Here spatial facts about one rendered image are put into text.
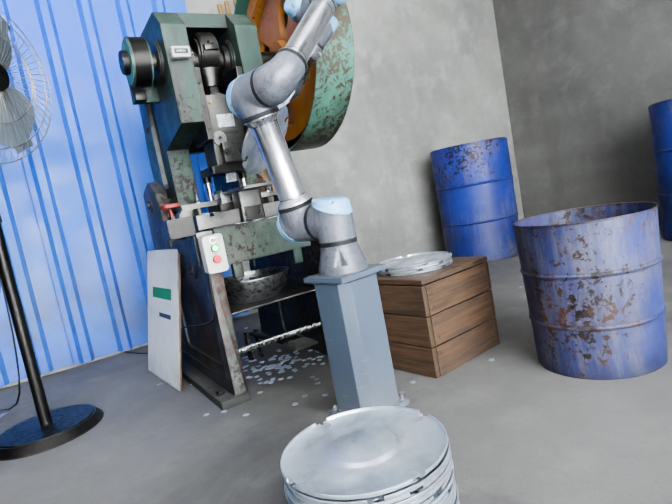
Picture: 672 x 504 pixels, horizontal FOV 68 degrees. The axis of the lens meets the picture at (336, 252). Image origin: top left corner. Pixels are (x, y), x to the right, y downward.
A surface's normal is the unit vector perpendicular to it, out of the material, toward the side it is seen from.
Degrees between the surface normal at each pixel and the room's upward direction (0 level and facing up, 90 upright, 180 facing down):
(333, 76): 116
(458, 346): 90
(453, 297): 90
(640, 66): 90
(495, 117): 90
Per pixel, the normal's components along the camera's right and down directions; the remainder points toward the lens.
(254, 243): 0.51, 0.00
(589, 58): -0.84, 0.22
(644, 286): 0.30, 0.09
